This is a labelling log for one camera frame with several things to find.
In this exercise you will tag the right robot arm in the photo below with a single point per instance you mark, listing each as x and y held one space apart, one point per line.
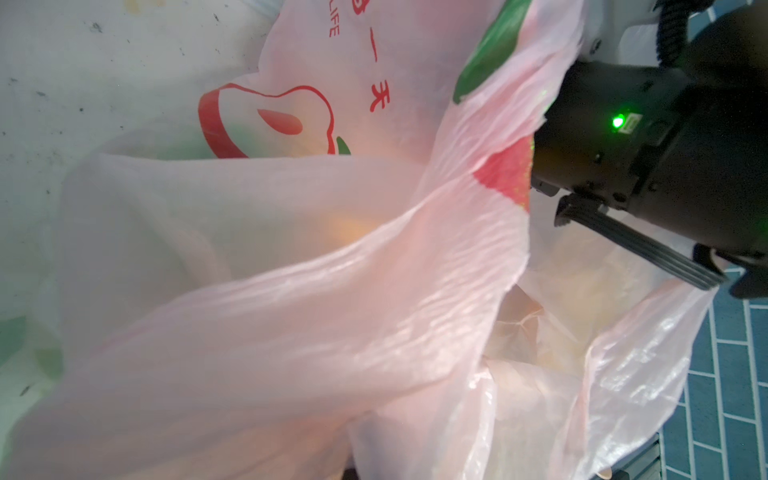
670 162

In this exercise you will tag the pink plastic bag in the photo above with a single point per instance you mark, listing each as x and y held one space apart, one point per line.
337 261

